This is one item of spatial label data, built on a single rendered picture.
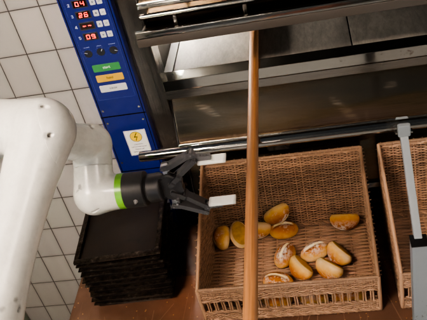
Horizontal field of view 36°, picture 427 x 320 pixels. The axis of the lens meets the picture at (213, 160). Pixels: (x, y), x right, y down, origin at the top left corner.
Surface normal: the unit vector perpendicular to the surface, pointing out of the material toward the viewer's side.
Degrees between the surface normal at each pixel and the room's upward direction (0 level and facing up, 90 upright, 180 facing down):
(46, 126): 53
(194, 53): 0
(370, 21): 0
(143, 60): 90
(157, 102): 90
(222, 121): 70
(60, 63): 90
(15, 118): 34
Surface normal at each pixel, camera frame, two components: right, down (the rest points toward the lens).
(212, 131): -0.14, 0.32
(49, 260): -0.07, 0.62
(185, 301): -0.20, -0.77
